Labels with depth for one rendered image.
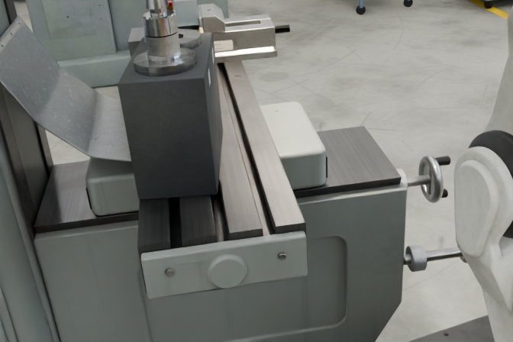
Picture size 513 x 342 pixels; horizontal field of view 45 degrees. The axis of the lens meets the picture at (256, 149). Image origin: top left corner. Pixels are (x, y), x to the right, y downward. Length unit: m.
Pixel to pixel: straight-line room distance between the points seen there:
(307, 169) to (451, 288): 1.12
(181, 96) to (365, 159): 0.67
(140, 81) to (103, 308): 0.70
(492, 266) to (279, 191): 0.31
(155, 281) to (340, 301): 0.73
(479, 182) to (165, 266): 0.42
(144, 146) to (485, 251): 0.49
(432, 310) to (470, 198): 1.36
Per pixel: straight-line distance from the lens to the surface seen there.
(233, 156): 1.03
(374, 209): 1.37
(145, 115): 0.88
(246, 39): 1.49
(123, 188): 1.27
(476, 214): 0.86
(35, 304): 1.40
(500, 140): 0.84
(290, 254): 0.86
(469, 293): 2.29
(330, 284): 1.47
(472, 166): 0.84
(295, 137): 1.34
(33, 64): 1.37
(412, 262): 1.48
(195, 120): 0.87
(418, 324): 2.14
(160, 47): 0.88
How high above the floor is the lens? 1.44
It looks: 27 degrees down
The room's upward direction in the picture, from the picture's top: 4 degrees counter-clockwise
